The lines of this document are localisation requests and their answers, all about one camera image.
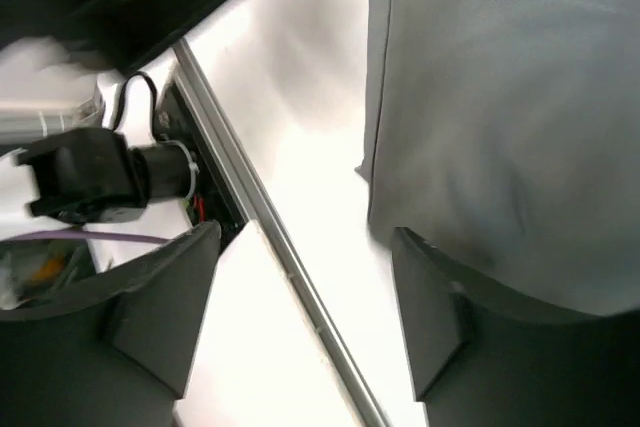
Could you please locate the aluminium table edge rail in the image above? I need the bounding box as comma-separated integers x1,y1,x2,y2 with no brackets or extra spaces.
173,39,390,426

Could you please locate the grey pleated skirt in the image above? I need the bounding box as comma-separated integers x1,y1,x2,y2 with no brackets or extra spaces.
361,0,639,315

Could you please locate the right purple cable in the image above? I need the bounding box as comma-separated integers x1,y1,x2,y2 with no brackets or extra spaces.
0,227,169,248

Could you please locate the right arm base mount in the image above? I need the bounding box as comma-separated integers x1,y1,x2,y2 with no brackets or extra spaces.
152,81,251,253

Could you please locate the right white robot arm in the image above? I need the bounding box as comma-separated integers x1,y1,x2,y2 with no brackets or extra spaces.
1,0,639,426

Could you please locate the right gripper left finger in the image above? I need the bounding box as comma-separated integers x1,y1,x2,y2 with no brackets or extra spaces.
1,222,221,426

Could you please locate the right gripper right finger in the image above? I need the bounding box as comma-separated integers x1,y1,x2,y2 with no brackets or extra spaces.
391,228,639,427

